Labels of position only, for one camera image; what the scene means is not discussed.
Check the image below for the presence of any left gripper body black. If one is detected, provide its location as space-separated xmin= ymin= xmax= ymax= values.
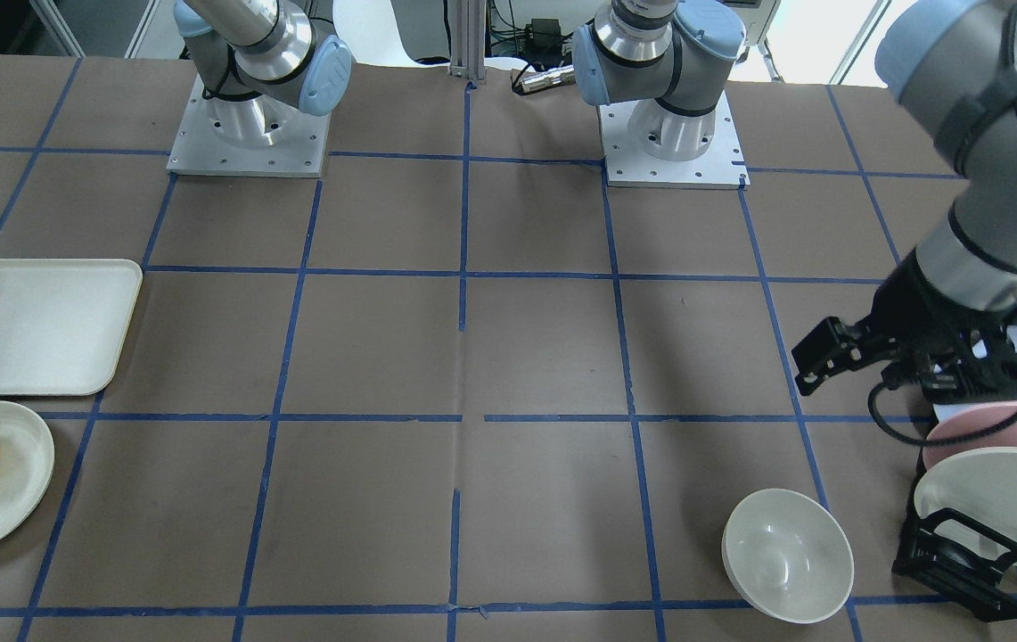
xmin=864 ymin=253 xmax=1017 ymax=406

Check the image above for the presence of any white bowl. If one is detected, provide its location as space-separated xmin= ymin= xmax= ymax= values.
xmin=721 ymin=488 xmax=855 ymax=625

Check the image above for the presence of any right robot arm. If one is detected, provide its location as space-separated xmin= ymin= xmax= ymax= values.
xmin=0 ymin=1 xmax=352 ymax=417

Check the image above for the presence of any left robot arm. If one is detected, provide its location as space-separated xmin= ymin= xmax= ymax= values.
xmin=572 ymin=1 xmax=1017 ymax=406

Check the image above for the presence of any cream round plate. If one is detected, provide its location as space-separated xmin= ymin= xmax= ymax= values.
xmin=0 ymin=399 xmax=55 ymax=540

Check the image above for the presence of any pink plate in rack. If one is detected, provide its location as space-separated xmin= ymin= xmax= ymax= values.
xmin=922 ymin=399 xmax=1017 ymax=469

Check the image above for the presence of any cream rectangular tray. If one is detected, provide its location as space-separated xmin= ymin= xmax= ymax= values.
xmin=0 ymin=259 xmax=143 ymax=397

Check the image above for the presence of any black dish rack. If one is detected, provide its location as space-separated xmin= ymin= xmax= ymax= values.
xmin=891 ymin=507 xmax=1017 ymax=622

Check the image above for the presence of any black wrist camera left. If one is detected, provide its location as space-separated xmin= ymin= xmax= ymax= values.
xmin=791 ymin=317 xmax=890 ymax=397

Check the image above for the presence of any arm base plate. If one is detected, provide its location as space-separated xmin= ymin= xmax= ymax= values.
xmin=166 ymin=78 xmax=332 ymax=179
xmin=597 ymin=94 xmax=751 ymax=190

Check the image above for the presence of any aluminium frame post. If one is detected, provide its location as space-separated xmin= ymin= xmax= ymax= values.
xmin=444 ymin=0 xmax=488 ymax=86

